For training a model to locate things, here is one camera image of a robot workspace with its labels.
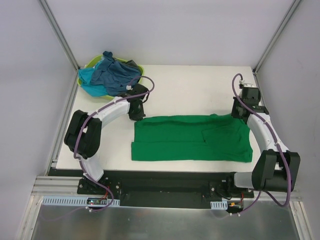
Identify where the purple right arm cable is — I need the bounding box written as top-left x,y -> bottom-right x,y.
212,72 -> 293,221

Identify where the green t shirt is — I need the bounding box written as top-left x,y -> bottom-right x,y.
131,114 -> 253,163

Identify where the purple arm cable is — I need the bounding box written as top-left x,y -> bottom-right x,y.
212,72 -> 293,221
73,75 -> 156,213

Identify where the right white slotted cable duct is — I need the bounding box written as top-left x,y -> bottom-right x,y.
210,200 -> 228,211

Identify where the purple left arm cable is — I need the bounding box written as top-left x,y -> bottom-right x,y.
73,75 -> 156,213

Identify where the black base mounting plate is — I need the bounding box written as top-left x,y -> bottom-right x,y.
47,167 -> 287,208

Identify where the right aluminium frame post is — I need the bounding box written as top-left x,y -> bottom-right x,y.
252,0 -> 303,76

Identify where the aluminium frame post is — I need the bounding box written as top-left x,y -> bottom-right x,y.
38,0 -> 85,74
252,0 -> 303,76

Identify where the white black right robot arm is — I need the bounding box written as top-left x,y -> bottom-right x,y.
225,84 -> 301,198

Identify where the dark blue t shirt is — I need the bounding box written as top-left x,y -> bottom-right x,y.
91,51 -> 142,97

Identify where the grey t shirt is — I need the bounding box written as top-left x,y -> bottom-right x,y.
124,59 -> 140,70

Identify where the teal t shirt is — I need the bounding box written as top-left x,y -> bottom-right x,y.
78,67 -> 107,97

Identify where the white slotted cable duct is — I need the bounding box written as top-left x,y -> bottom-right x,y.
42,196 -> 120,208
210,200 -> 228,211

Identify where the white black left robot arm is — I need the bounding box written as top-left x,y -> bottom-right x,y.
64,83 -> 150,195

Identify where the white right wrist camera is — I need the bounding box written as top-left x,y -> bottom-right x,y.
238,79 -> 255,89

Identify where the left aluminium frame post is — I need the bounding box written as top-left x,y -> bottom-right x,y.
38,0 -> 85,74

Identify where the left white slotted cable duct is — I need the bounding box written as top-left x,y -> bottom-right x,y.
42,196 -> 120,208

